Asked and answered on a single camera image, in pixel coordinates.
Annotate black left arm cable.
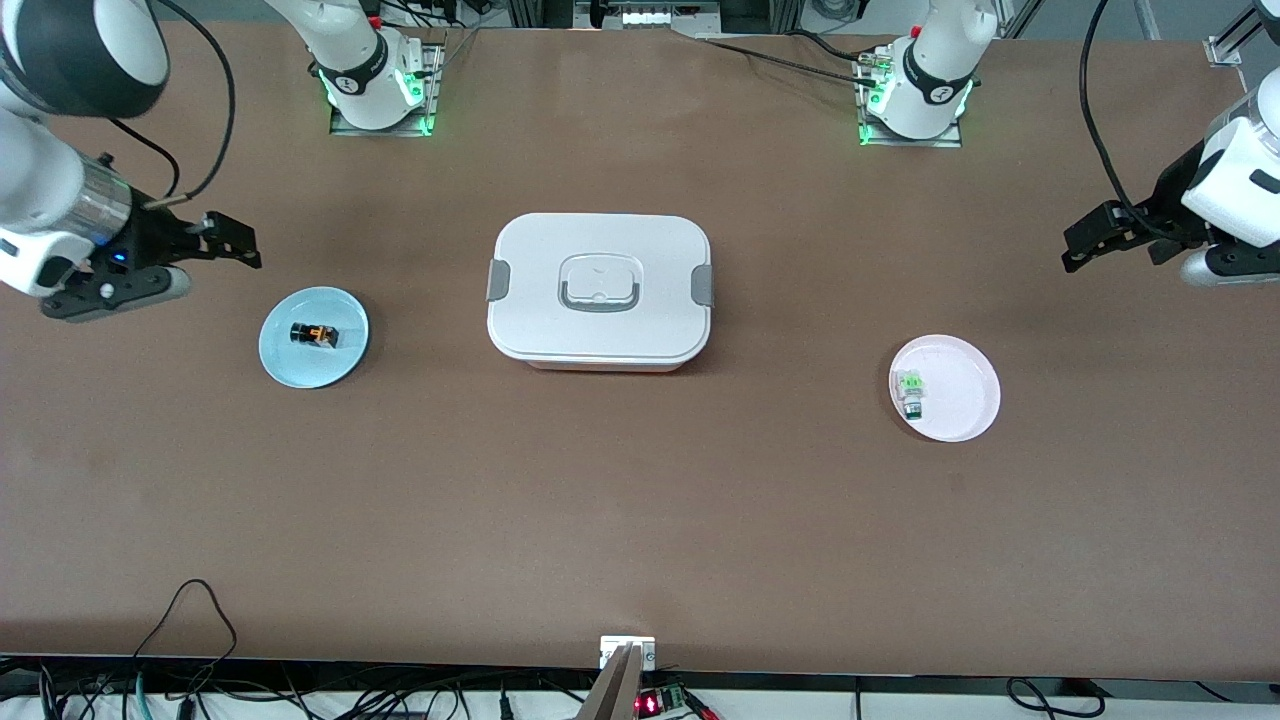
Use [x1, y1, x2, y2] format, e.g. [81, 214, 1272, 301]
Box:
[1078, 0, 1183, 243]

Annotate white box with grey latches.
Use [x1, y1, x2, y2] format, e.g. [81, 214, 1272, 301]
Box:
[485, 212, 716, 374]

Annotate black cable on table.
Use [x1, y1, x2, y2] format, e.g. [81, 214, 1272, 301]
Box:
[698, 37, 883, 87]

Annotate light blue round plate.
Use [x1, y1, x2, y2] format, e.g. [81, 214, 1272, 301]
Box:
[258, 286, 370, 390]

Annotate black coiled cable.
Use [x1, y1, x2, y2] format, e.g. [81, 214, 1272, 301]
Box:
[1004, 677, 1103, 718]

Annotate black looped cable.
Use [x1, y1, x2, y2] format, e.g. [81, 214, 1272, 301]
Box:
[128, 579, 240, 691]

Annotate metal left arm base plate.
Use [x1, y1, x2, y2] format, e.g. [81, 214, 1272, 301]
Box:
[857, 45, 964, 150]

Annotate white round plate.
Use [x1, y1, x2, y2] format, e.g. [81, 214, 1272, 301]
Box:
[888, 334, 1002, 444]

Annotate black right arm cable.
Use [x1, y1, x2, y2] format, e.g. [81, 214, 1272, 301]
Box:
[108, 0, 238, 203]

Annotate circuit board with red display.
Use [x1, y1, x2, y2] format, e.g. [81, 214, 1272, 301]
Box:
[634, 684, 693, 717]

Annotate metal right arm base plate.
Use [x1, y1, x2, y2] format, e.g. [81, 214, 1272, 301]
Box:
[329, 40, 447, 139]

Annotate metal rack frame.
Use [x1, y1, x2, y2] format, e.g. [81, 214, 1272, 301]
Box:
[505, 0, 803, 32]

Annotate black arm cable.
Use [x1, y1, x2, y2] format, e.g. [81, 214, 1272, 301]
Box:
[1078, 0, 1183, 243]
[108, 0, 238, 203]

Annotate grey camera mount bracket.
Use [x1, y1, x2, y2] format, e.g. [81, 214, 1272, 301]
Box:
[578, 635, 658, 720]

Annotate aluminium frame profile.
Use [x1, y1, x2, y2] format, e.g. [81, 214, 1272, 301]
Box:
[1204, 0, 1280, 68]

